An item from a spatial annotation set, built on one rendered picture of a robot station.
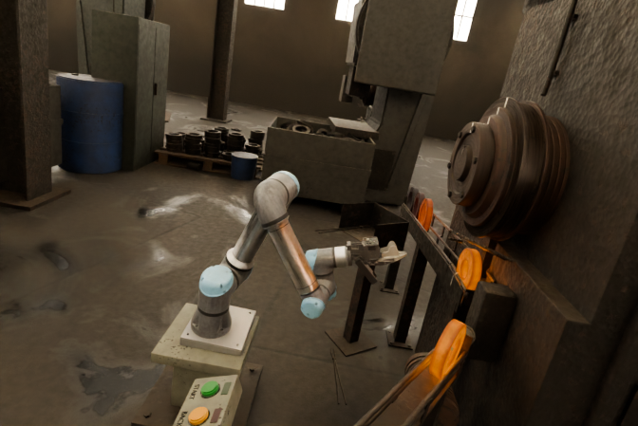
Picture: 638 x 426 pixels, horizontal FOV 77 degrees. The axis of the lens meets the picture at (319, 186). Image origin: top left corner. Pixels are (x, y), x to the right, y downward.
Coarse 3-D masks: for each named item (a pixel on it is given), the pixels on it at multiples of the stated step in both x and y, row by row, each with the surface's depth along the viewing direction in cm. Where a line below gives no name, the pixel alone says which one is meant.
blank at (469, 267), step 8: (464, 256) 147; (472, 256) 140; (464, 264) 148; (472, 264) 139; (480, 264) 138; (464, 272) 148; (472, 272) 138; (480, 272) 138; (464, 280) 143; (472, 280) 138; (472, 288) 140
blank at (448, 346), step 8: (456, 320) 104; (448, 328) 100; (456, 328) 100; (464, 328) 104; (448, 336) 99; (456, 336) 99; (464, 336) 108; (440, 344) 98; (448, 344) 98; (456, 344) 106; (440, 352) 98; (448, 352) 97; (456, 352) 106; (432, 360) 99; (440, 360) 98; (448, 360) 100; (432, 368) 100; (440, 368) 98; (448, 368) 104; (440, 376) 99
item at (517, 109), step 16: (512, 112) 122; (528, 112) 119; (528, 128) 114; (528, 144) 113; (544, 144) 113; (528, 160) 112; (528, 176) 112; (512, 192) 113; (528, 192) 113; (512, 208) 116; (528, 208) 115; (464, 224) 145; (496, 224) 120; (512, 224) 120
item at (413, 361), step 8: (424, 352) 129; (408, 360) 130; (416, 360) 126; (408, 368) 127; (448, 392) 114; (448, 400) 111; (456, 400) 114; (448, 408) 110; (456, 408) 111; (440, 416) 110; (448, 416) 110; (456, 416) 111; (440, 424) 111; (448, 424) 111; (456, 424) 112
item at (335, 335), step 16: (352, 208) 202; (368, 208) 208; (384, 208) 203; (352, 224) 206; (368, 224) 212; (384, 224) 180; (400, 224) 186; (384, 240) 183; (400, 240) 189; (368, 288) 201; (352, 304) 205; (352, 320) 205; (336, 336) 212; (352, 336) 207; (352, 352) 202
